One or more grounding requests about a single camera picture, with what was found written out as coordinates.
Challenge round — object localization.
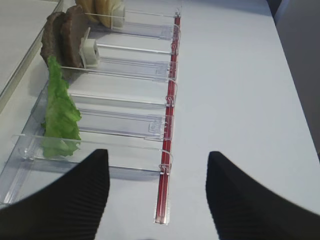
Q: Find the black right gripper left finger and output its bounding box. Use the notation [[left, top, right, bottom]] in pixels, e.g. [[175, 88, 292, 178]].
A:
[[0, 149, 110, 240]]

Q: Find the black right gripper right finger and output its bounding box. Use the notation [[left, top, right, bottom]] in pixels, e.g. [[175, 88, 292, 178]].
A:
[[205, 151, 320, 240]]

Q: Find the green lettuce leaf in rack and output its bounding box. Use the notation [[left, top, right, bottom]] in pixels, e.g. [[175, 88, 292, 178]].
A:
[[42, 55, 81, 158]]

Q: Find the rear brown meat patty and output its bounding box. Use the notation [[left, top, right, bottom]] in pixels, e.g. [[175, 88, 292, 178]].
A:
[[40, 4, 83, 68]]

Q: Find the brown meat patty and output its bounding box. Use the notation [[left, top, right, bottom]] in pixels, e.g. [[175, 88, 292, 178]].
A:
[[40, 4, 83, 68], [60, 13, 89, 68]]

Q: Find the front brown meat patty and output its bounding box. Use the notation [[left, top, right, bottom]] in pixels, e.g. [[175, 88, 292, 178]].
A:
[[60, 13, 89, 68]]

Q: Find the clear right ingredient rack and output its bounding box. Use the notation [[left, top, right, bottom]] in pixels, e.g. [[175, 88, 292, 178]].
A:
[[0, 0, 182, 206]]

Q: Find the white plastic pusher block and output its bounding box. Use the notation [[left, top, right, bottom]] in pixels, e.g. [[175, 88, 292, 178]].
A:
[[79, 27, 100, 69]]

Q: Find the right bun top half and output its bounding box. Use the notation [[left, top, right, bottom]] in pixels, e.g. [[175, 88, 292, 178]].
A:
[[94, 0, 124, 28]]

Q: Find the red rack rail strip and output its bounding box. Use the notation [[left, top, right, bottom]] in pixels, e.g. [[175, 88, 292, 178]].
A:
[[155, 13, 181, 225]]

